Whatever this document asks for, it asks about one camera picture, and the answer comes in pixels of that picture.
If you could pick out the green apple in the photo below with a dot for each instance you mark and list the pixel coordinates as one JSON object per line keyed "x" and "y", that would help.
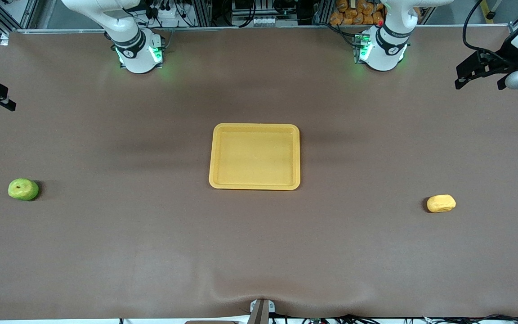
{"x": 23, "y": 189}

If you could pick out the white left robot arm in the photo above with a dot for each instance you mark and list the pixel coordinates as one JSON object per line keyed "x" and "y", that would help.
{"x": 382, "y": 54}

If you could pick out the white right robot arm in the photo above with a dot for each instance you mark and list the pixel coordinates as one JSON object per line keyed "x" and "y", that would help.
{"x": 135, "y": 54}

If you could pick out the yellow plastic tray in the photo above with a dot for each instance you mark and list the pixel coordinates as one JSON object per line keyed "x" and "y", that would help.
{"x": 254, "y": 157}

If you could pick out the orange bagged goods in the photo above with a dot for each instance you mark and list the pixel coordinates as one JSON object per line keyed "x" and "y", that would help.
{"x": 358, "y": 13}

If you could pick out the white power strip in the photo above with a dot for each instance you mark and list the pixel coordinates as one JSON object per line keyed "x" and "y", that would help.
{"x": 169, "y": 18}

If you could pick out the grey terminal block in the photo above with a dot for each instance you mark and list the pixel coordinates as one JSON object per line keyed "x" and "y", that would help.
{"x": 263, "y": 20}

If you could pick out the brown table mat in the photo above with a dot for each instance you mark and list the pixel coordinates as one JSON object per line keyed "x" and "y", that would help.
{"x": 259, "y": 252}

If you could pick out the aluminium frame profile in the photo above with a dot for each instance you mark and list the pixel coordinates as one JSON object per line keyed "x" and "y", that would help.
{"x": 2, "y": 13}

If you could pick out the aluminium table edge rail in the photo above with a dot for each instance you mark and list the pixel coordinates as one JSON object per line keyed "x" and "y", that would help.
{"x": 241, "y": 29}

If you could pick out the metal table clamp bracket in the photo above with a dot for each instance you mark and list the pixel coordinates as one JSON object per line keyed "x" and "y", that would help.
{"x": 261, "y": 310}

